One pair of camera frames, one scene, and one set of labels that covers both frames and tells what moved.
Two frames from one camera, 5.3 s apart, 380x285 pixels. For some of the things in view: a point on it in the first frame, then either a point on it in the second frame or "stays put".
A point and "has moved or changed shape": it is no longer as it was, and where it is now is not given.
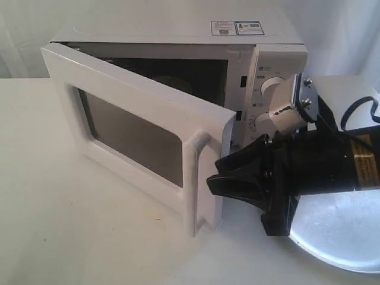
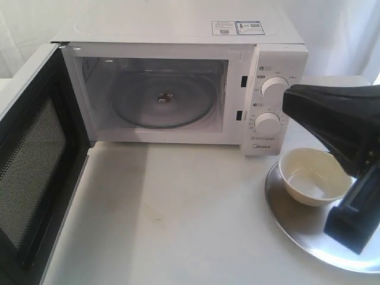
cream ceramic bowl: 174,82 has moved or changed shape
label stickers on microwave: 236,28 stays put
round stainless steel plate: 342,227 stays put
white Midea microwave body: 247,65 stays put
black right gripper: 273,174 to 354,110
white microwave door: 146,129 to 45,143
